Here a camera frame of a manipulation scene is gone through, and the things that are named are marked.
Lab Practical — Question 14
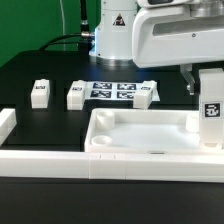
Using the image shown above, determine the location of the fiducial marker sheet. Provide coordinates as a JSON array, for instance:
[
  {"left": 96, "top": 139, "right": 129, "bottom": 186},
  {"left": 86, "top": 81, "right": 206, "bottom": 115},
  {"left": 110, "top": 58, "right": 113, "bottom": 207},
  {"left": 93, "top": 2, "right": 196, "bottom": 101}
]
[{"left": 81, "top": 81, "right": 161, "bottom": 102}]

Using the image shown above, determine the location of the white U-shaped boundary fence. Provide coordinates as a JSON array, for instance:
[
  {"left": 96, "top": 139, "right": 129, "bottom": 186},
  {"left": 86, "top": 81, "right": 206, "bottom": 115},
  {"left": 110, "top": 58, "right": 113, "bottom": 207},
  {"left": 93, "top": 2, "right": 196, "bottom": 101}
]
[{"left": 0, "top": 108, "right": 224, "bottom": 184}]

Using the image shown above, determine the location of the black cable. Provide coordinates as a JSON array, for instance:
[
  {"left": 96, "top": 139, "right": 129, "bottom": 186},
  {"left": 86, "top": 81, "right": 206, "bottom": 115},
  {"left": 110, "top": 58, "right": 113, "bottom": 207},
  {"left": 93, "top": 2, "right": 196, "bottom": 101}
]
[{"left": 38, "top": 0, "right": 98, "bottom": 52}]

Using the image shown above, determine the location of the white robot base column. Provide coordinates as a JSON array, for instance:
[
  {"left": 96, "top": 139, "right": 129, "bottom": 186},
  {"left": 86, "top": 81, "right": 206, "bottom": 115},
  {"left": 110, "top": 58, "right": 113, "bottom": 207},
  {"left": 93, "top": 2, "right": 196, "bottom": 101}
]
[{"left": 89, "top": 0, "right": 137, "bottom": 67}]

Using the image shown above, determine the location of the white cable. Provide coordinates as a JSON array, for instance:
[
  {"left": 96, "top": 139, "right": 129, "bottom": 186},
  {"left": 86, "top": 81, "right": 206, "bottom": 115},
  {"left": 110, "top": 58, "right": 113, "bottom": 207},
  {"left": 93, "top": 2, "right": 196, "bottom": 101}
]
[{"left": 59, "top": 0, "right": 65, "bottom": 35}]

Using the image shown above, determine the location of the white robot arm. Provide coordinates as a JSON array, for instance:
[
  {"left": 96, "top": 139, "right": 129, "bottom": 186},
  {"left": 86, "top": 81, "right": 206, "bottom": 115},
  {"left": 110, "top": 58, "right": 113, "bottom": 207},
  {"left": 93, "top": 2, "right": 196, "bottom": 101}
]
[{"left": 132, "top": 0, "right": 224, "bottom": 95}]

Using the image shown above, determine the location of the white desk top tray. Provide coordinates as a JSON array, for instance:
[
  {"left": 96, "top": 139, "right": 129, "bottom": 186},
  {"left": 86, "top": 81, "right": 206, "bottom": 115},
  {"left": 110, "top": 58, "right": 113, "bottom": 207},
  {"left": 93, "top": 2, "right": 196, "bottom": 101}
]
[{"left": 84, "top": 108, "right": 224, "bottom": 155}]

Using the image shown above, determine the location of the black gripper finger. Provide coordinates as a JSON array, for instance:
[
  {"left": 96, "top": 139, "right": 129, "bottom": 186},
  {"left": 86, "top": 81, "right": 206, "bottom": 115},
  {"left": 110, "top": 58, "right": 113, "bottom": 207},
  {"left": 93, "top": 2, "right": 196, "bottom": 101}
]
[{"left": 180, "top": 64, "right": 200, "bottom": 95}]

